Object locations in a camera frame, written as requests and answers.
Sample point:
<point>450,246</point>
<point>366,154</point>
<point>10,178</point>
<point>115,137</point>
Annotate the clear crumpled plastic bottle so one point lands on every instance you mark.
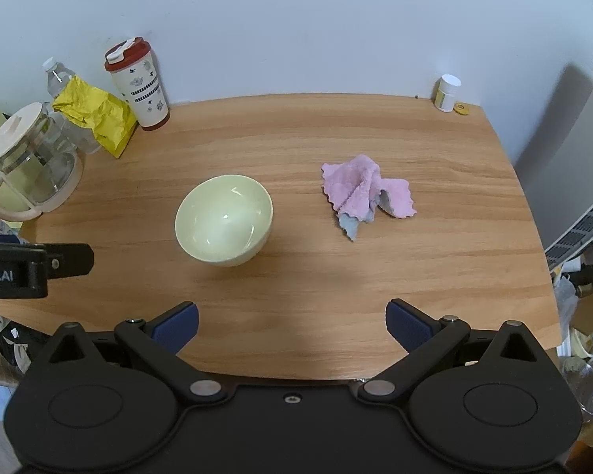
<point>585,387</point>

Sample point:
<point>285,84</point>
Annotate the yellow crumpled bag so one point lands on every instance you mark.
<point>101,116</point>

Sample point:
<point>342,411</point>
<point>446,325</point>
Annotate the pale green bowl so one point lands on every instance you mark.
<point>222,219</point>

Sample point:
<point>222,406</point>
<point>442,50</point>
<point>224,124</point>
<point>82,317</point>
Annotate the pink and grey cloth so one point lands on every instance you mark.
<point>360,190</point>

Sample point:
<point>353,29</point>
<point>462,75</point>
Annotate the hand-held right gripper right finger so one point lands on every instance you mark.
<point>406,327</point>

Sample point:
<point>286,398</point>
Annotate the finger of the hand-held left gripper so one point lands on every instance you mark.
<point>71,260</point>

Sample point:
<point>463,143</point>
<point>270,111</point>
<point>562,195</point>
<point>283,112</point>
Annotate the white plastic bag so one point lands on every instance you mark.
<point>566,306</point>

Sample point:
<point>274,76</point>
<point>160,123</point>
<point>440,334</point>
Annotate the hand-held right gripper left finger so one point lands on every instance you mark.
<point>178,327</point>

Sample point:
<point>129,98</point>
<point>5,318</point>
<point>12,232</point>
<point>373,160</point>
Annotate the white ribbed appliance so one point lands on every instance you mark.
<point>568,168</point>

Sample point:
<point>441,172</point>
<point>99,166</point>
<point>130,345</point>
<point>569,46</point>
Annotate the glass pitcher with cream lid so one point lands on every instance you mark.
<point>34,168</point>

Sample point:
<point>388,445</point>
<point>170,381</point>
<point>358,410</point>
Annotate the clear plastic water bottle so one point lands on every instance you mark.
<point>54,79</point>

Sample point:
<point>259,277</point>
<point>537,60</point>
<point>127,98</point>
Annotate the small yellow round object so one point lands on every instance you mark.
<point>461,108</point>

